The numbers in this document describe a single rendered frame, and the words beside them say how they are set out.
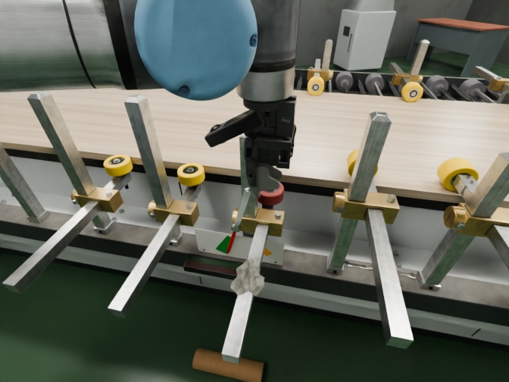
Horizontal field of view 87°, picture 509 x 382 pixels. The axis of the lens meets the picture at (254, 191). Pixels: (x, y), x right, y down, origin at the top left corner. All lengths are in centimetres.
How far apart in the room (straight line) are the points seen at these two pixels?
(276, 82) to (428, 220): 75
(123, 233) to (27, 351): 94
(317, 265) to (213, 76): 69
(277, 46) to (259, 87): 6
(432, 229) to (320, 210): 36
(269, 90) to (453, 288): 75
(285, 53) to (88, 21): 25
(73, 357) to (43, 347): 17
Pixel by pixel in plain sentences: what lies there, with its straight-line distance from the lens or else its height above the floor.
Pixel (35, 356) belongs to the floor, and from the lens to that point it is 176.
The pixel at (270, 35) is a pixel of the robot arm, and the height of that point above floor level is 130.
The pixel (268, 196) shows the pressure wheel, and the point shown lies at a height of 90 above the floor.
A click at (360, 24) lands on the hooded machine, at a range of 543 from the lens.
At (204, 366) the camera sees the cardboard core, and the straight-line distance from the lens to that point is 138.
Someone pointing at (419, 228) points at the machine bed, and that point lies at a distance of 104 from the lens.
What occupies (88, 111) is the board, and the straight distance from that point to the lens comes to 143.
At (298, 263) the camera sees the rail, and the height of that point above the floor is 70.
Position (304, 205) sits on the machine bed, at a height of 75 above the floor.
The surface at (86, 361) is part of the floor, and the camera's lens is 163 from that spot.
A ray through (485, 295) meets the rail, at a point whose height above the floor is 70.
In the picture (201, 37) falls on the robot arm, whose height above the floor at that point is 133.
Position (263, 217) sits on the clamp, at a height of 87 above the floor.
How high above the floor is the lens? 136
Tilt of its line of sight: 39 degrees down
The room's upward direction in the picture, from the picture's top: straight up
